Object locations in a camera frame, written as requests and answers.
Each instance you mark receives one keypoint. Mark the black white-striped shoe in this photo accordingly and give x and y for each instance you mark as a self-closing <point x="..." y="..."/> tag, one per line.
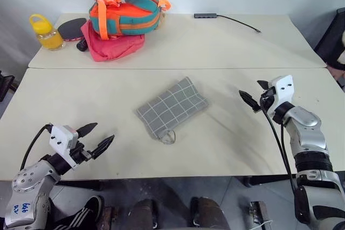
<point x="83" y="215"/>

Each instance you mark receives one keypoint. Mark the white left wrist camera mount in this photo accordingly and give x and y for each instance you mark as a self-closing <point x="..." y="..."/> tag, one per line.
<point x="60" y="138"/>

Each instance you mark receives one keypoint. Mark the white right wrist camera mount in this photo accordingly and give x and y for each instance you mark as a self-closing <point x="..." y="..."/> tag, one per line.
<point x="283" y="90"/>

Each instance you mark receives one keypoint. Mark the grey USB hub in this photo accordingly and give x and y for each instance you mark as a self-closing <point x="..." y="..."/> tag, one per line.
<point x="205" y="15"/>

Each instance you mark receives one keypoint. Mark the orange and teal backpack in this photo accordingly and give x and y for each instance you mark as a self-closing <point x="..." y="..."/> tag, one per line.
<point x="129" y="14"/>

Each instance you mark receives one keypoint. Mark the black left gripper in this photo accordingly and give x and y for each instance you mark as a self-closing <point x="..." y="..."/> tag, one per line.
<point x="80" y="153"/>

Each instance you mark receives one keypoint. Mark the yellow-lidded bottle of juice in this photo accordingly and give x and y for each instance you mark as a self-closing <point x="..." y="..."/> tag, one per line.
<point x="48" y="36"/>

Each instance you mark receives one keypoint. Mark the black chair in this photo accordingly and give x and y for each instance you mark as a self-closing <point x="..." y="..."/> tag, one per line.
<point x="328" y="41"/>

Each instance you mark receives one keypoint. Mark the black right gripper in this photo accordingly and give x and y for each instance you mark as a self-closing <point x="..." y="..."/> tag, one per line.
<point x="267" y="99"/>

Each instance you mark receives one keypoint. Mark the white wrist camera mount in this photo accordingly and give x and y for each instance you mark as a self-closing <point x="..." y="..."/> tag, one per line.
<point x="283" y="90"/>
<point x="60" y="138"/>

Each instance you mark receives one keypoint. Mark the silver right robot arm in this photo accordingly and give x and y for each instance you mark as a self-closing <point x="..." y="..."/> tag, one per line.
<point x="310" y="143"/>

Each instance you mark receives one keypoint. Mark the black object at table side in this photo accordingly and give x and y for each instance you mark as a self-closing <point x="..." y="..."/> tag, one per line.
<point x="6" y="84"/>

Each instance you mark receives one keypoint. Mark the grey checked folded cloth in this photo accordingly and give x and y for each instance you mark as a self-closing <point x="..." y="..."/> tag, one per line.
<point x="172" y="106"/>

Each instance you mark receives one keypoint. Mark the black table tennis paddle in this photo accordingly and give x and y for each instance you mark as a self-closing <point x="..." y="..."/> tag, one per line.
<point x="70" y="29"/>

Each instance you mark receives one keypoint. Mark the black table frame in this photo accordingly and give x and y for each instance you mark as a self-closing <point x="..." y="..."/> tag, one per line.
<point x="81" y="184"/>

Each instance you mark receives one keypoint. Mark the pink red cloth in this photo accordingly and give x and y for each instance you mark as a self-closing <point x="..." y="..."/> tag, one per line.
<point x="116" y="47"/>

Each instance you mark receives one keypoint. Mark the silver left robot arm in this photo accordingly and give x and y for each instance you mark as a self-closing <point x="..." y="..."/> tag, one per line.
<point x="29" y="184"/>

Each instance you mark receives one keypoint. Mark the dark rounded shape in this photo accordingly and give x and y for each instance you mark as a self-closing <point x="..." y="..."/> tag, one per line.
<point x="145" y="215"/>
<point x="208" y="214"/>

